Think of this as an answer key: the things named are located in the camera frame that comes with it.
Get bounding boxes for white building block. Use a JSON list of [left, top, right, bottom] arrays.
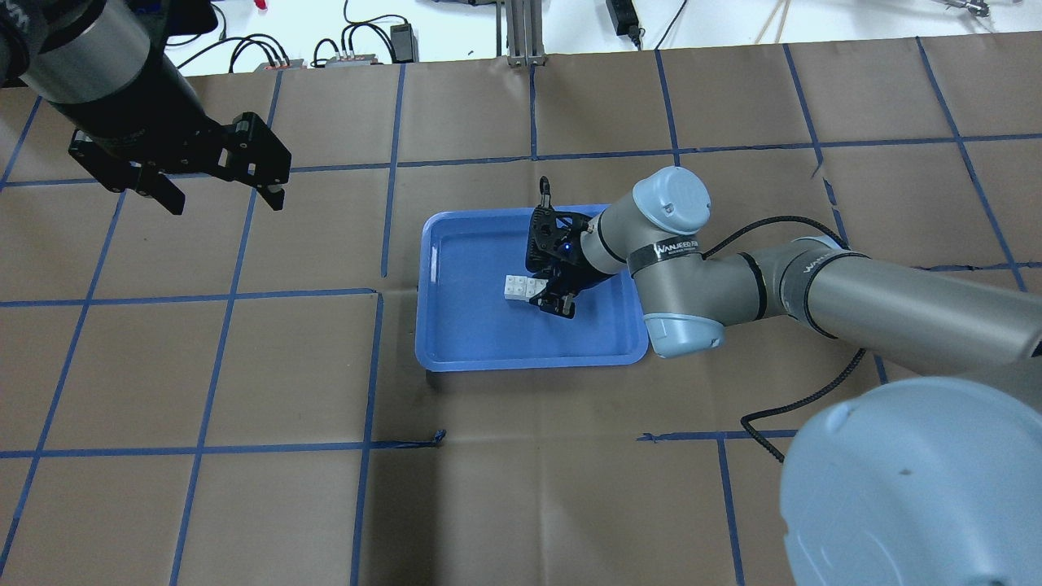
[[503, 275, 531, 303], [518, 277, 547, 301]]

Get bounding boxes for blue plastic tray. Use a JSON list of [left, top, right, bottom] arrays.
[[414, 207, 649, 372]]

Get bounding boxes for brown paper table cover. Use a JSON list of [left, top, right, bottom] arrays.
[[2, 33, 1040, 585]]

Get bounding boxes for black power adapter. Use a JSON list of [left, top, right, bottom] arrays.
[[604, 0, 641, 36]]

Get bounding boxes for aluminium frame post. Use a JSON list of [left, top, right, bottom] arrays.
[[493, 1, 546, 68]]

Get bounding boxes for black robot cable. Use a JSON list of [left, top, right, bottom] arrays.
[[702, 215, 869, 465]]

